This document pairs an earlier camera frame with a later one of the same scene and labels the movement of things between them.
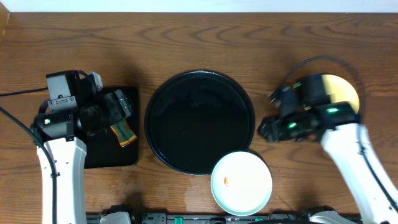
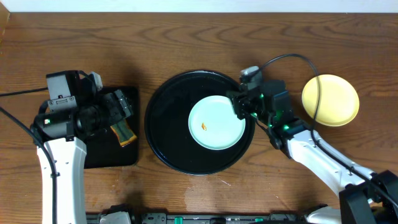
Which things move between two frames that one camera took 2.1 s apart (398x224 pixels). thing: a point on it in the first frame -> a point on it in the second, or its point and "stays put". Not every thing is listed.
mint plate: x=241 y=183 -> x=214 y=124
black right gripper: x=278 y=127 -> x=240 y=102
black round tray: x=194 y=117 stays put
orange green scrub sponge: x=124 y=133 stays put
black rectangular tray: x=103 y=150 stays put
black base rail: x=208 y=218 stays put
